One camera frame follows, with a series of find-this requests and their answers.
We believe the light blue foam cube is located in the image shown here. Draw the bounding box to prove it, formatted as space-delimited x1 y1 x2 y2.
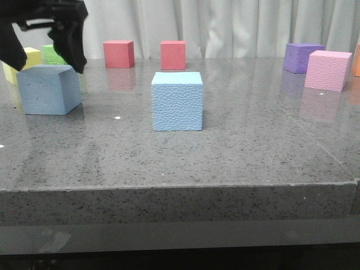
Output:
152 72 203 131
17 65 82 115

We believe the right red foam cube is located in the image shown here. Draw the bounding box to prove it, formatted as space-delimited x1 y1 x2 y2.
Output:
160 40 186 70

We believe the pink foam cube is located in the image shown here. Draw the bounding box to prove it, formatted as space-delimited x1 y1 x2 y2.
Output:
304 50 352 92

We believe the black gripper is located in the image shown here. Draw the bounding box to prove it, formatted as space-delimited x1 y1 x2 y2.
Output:
1 1 88 74

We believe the yellow foam cube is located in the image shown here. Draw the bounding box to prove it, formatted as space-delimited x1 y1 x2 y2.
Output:
2 47 42 85

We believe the left red foam cube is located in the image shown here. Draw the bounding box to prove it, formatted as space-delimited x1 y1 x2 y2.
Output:
103 40 135 68

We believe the orange foam cube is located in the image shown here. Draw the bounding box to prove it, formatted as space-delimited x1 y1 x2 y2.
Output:
352 43 360 77

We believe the grey curtain backdrop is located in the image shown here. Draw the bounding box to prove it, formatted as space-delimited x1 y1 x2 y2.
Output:
11 0 360 60

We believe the red foam cube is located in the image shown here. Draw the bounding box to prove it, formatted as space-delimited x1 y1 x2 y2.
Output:
103 40 135 68
160 40 186 70

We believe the purple foam cube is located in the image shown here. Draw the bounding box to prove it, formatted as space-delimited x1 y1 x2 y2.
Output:
283 43 326 74

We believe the green foam cube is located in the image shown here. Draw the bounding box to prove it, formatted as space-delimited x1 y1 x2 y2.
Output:
41 44 67 65

